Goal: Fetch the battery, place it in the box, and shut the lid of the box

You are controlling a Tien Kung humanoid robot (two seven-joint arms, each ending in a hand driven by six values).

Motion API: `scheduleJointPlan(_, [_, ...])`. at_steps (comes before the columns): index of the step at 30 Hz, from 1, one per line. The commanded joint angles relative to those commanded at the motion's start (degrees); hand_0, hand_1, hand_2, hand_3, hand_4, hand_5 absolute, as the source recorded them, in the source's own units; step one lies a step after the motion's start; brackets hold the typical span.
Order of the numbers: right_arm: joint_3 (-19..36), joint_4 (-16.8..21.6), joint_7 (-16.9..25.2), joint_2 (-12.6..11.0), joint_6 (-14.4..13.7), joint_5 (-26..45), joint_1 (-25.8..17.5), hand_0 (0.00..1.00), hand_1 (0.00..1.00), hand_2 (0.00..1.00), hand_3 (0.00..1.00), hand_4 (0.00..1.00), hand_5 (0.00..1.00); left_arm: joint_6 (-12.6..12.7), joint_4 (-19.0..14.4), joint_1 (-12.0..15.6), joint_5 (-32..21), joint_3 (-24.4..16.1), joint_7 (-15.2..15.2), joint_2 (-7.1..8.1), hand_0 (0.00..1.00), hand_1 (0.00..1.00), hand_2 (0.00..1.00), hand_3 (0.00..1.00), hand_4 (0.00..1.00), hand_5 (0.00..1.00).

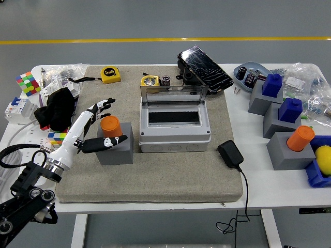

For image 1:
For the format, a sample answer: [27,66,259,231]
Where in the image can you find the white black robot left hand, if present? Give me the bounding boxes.
[47,97,129,172]

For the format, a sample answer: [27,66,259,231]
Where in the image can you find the grey junction box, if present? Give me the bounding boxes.
[138,84,212,153]

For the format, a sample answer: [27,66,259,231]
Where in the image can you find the black box, dark glossy lid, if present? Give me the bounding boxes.
[177,45,235,96]

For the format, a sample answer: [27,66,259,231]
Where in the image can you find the multicolour puzzle cube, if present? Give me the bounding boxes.
[15,71,42,97]
[47,127,70,148]

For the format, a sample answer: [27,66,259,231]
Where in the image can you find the white table leg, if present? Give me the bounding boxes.
[70,213,88,248]
[260,209,283,248]

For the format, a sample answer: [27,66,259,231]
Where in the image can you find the black cloth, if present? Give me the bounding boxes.
[34,87,76,131]

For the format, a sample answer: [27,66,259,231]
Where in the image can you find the white power strip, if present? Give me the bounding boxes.
[20,123,64,188]

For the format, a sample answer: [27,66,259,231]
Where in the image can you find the black table control panel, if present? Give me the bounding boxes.
[299,207,331,214]

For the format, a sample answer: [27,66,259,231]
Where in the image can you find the grey holder block, round hole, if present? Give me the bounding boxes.
[96,122,134,166]

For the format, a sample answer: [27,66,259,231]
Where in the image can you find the white purple breaker pack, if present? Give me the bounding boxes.
[38,79,81,107]

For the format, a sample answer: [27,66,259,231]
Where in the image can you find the white blue circuit breaker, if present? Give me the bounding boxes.
[4,97,39,125]

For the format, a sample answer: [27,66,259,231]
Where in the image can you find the clear plastic bag of parts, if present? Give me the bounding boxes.
[301,92,331,127]
[42,63,90,88]
[270,61,331,103]

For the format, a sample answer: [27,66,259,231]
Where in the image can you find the blue plastic bin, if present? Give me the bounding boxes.
[304,135,331,189]

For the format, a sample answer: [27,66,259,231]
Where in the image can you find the yellow tape measure, chrome face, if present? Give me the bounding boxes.
[141,75,162,87]

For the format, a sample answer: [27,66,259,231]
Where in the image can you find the grey-brown mat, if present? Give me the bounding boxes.
[54,64,244,205]

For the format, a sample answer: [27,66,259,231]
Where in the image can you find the yellow round fruit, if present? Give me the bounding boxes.
[314,146,331,178]

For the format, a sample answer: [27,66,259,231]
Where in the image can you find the black power adapter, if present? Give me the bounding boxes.
[217,140,245,170]

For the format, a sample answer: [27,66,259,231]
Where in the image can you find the blue block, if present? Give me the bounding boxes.
[278,97,303,122]
[261,73,283,98]

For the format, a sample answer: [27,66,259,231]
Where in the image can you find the blue-grey dish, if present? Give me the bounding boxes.
[233,61,272,94]

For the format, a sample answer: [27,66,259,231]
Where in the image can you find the white power cable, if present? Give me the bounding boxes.
[0,121,37,205]

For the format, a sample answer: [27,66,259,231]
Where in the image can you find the yellow tape measure, black strap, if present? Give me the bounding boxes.
[68,66,122,85]

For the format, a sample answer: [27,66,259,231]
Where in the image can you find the black adapter cord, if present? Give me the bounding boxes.
[216,167,251,248]

